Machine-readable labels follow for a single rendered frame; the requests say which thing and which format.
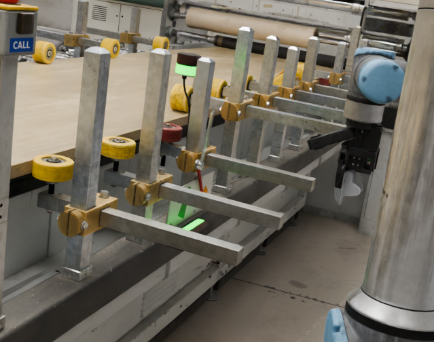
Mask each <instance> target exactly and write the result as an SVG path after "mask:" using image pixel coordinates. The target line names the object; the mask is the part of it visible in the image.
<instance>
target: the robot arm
mask: <svg viewBox="0 0 434 342"><path fill-rule="evenodd" d="M353 59H354V61H353V65H352V72H351V76H350V82H349V86H348V92H347V97H346V102H345V106H344V113H343V116H344V117H345V118H346V125H348V126H350V127H347V128H343V129H340V130H336V131H333V132H329V133H326V134H322V135H321V134H315V135H314V136H311V137H310V139H309V140H307V143H308V147H309V149H310V150H313V149H314V150H317V149H322V148H323V147H325V146H327V145H331V144H334V143H338V142H341V141H344V140H345V141H344V142H343V143H342V148H341V149H340V154H339V157H338V168H337V172H336V182H335V199H336V203H337V205H340V204H341V202H342V198H343V196H357V195H359V194H360V192H362V190H363V185H362V184H361V183H360V182H359V181H358V180H357V172H359V173H364V174H371V172H373V171H374V169H376V166H377V162H378V156H379V152H380V149H379V148H378V147H379V143H380V137H381V133H382V131H383V129H384V126H383V125H379V123H380V122H382V116H383V112H384V107H385V104H386V103H390V102H391V103H396V104H399V106H398V110H397V116H396V120H395V127H394V130H393V137H392V141H391V147H390V151H389V155H388V161H387V165H386V172H385V175H384V182H383V186H382V192H381V196H380V202H379V206H378V213H377V217H376V223H375V227H374V233H373V237H372V243H371V247H370V251H369V257H368V261H367V267H366V271H365V277H364V282H363V284H362V285H361V286H360V287H358V288H356V289H354V290H352V291H351V292H349V293H348V295H347V298H346V304H345V308H344V309H340V308H335V309H331V310H330V311H329V313H328V314H327V319H326V323H325V332H324V342H434V0H420V1H419V4H418V11H417V15H416V21H415V25H414V31H413V35H412V41H411V45H410V51H409V55H408V61H407V62H404V61H399V60H395V53H394V52H390V51H386V50H378V49H373V48H368V47H358V48H357V49H356V52H355V55H354V57H353ZM362 131H363V133H362Z"/></svg>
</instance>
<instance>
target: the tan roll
mask: <svg viewBox="0 0 434 342"><path fill-rule="evenodd" d="M174 18H181V19H185V22H186V25H187V27H190V28H193V29H200V30H205V31H212V32H216V33H223V34H228V35H235V36H238V30H239V29H240V28H242V27H243V26H245V27H250V28H252V29H253V30H254V36H253V38H254V39H257V40H262V41H266V38H267V37H269V36H271V35H272V36H277V37H278V38H279V39H280V44H284V45H292V46H295V47H300V48H308V40H309V38H311V37H318V38H319V39H320V43H325V44H329V45H336V46H338V43H339V42H341V41H343V40H339V39H331V38H327V37H319V36H316V33H317V32H316V31H317V28H314V27H310V26H302V25H298V24H290V23H286V22H278V21H273V20H266V19H261V18H254V17H249V16H241V15H237V14H229V13H225V12H217V11H213V10H208V9H200V8H196V7H190V8H189V9H188V11H187V13H186V14H184V13H181V12H174ZM343 42H346V43H347V44H348V45H347V47H348V48H349V46H350V41H343Z"/></svg>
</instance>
